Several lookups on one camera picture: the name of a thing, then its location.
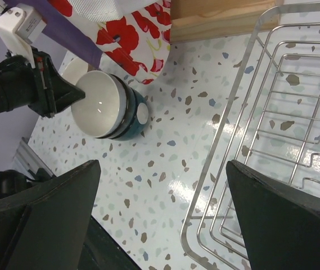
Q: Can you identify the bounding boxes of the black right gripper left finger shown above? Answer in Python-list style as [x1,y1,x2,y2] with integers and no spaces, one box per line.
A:
[0,160,101,269]

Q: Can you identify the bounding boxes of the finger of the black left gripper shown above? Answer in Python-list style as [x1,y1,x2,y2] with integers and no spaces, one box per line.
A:
[51,70,85,114]

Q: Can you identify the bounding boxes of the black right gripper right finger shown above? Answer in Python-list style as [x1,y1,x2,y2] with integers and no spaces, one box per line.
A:
[226,160,320,269]

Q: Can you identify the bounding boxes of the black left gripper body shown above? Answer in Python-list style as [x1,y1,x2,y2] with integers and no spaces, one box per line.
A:
[28,47,56,118]

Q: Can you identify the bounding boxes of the beige ceramic bowl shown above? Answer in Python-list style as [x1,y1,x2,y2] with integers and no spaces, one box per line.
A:
[61,57,89,85]

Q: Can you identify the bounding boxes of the white ceramic bowl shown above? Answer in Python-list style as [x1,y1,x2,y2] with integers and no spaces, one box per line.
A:
[71,70,120,137]

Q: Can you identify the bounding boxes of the dark teal bowl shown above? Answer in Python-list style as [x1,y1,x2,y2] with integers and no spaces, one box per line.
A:
[101,74,133,139]

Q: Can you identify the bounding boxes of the blue white dotted bowl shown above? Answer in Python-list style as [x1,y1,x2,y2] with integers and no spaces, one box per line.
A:
[110,81,149,141]

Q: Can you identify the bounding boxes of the wooden clothes rack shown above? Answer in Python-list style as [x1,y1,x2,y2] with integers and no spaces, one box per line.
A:
[170,0,283,43]

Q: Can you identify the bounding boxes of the purple hanging garment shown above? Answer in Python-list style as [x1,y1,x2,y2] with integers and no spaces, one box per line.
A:
[4,0,102,68]

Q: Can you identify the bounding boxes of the red white floral garment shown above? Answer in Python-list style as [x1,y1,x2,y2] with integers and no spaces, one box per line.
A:
[50,1,172,84]

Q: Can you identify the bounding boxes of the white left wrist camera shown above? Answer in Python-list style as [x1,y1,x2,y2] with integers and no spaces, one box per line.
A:
[0,4,47,68]

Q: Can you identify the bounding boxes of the metal wire dish rack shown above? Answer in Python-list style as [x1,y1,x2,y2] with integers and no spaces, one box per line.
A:
[181,1,320,269]

